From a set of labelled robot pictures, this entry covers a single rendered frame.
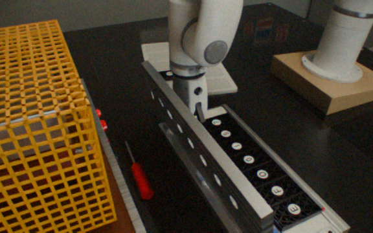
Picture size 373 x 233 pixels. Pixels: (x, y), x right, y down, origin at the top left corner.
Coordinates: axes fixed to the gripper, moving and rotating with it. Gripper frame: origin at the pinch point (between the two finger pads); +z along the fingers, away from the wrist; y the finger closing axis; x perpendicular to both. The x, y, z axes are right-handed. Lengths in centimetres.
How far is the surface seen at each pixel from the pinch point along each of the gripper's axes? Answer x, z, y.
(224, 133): -7.0, 0.9, -6.2
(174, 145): 5.5, 2.2, -3.9
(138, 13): -51, 40, 200
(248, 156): -7.8, 0.9, -15.6
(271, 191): -6.2, 0.9, -25.8
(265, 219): 8.4, -15.8, -38.3
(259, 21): -69, 4, 61
